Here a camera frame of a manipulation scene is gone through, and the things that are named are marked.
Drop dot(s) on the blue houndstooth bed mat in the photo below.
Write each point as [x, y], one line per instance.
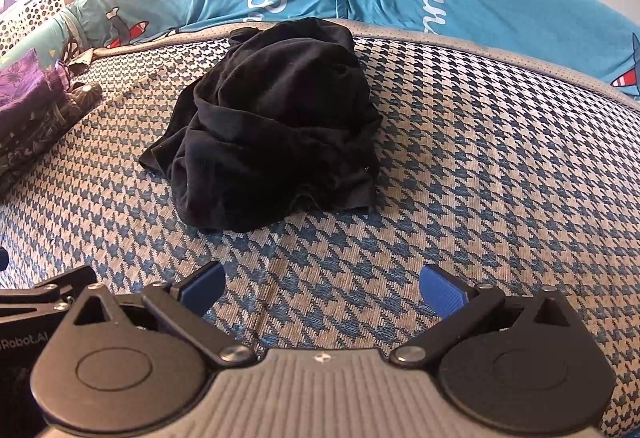
[450, 167]

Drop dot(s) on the dark patterned folded cloth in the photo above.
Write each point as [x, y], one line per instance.
[40, 137]

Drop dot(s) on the purple floral folded cloth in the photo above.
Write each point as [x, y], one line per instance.
[25, 82]

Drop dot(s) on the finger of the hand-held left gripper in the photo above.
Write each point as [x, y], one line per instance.
[45, 290]

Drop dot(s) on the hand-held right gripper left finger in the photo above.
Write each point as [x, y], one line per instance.
[200, 290]

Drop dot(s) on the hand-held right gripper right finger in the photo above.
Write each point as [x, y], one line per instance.
[442, 290]

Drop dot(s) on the white perforated laundry basket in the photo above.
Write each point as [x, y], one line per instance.
[30, 15]

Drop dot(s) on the black t-shirt with red print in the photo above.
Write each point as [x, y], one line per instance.
[270, 117]

